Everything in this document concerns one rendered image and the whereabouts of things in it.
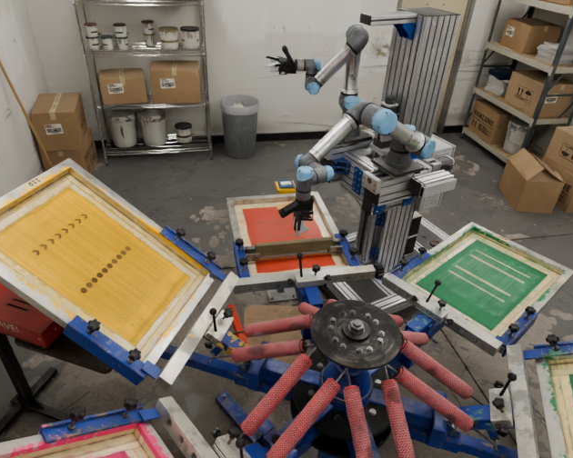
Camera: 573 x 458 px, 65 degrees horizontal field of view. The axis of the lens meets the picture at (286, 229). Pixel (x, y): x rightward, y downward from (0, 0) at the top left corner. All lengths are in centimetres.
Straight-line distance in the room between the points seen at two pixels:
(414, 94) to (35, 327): 223
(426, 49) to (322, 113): 346
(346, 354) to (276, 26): 466
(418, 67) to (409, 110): 25
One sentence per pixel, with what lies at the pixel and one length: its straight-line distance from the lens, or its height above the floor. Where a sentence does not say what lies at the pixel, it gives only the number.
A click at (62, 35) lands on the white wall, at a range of 570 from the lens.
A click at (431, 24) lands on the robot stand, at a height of 198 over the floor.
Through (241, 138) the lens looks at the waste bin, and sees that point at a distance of 540.
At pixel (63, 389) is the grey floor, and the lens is 319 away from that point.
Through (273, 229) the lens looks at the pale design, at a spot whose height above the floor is 96.
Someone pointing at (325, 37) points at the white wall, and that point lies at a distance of 581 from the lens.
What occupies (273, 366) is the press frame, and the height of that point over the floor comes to 102.
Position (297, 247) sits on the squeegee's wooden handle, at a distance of 229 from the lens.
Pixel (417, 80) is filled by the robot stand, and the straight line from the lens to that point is 278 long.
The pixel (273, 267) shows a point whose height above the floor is 96.
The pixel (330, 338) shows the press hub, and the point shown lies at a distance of 148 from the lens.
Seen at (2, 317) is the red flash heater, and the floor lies 110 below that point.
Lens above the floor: 240
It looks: 34 degrees down
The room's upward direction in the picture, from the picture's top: 3 degrees clockwise
